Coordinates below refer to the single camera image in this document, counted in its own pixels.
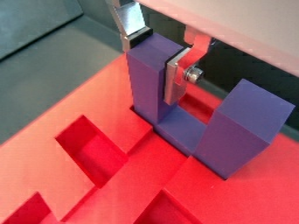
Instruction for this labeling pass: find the red slotted board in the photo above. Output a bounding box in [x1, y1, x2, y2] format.
[0, 57, 299, 224]

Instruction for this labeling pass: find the purple U-shaped block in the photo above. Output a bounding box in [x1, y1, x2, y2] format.
[127, 33, 295, 179]

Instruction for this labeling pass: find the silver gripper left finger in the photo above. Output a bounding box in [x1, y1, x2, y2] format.
[106, 0, 154, 52]

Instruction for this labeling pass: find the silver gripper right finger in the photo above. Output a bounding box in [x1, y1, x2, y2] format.
[163, 25, 211, 105]

